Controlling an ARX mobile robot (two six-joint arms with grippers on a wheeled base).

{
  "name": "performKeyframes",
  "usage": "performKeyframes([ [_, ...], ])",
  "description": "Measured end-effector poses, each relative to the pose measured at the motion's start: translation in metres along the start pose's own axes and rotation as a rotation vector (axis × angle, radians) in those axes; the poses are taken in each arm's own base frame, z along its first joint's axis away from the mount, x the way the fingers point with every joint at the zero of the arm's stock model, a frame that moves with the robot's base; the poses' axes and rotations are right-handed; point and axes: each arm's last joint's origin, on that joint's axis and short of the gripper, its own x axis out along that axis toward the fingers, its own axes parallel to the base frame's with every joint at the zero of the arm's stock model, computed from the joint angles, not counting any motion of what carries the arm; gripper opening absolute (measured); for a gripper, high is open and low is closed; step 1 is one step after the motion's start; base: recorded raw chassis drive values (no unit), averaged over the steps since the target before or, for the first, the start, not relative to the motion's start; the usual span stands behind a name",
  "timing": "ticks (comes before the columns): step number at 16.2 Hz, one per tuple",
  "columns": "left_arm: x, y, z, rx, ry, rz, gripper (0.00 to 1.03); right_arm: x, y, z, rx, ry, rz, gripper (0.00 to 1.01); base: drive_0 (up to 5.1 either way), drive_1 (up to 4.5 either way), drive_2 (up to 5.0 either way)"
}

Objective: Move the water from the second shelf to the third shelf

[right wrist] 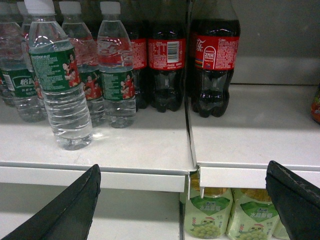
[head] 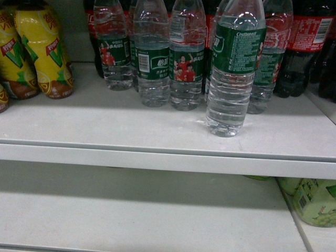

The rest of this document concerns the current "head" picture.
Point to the cola bottle red label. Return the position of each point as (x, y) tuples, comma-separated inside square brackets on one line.
[(311, 23)]

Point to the clear water bottle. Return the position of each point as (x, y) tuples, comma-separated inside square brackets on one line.
[(237, 46)]

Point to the left rear water bottle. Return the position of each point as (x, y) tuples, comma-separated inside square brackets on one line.
[(113, 41)]

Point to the water bottle athletes label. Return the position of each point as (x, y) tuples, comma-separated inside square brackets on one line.
[(187, 43)]

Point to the yellow lemon tea bottle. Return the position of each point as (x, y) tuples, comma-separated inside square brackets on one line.
[(39, 30)]

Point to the right rear water bottle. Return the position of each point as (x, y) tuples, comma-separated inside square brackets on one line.
[(279, 18)]

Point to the white shelf board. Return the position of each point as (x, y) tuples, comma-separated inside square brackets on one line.
[(98, 126), (129, 210)]

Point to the water bottle barcode label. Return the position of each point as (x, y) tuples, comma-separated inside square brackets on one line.
[(151, 37)]

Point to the lower white shelf board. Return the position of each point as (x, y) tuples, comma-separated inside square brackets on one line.
[(129, 210)]

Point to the green grape drink bottle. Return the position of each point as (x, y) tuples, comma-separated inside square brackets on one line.
[(313, 199)]

